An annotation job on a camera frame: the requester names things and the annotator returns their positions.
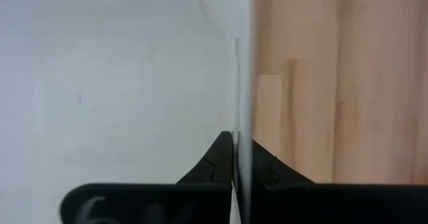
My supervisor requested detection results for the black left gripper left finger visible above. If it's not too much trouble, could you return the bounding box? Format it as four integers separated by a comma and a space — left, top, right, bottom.
59, 130, 234, 224

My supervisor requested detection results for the white plastic storage basket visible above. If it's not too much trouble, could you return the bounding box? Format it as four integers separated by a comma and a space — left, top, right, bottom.
0, 0, 257, 224

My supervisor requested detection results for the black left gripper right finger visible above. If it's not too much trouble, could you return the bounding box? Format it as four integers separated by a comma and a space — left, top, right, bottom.
250, 138, 428, 224

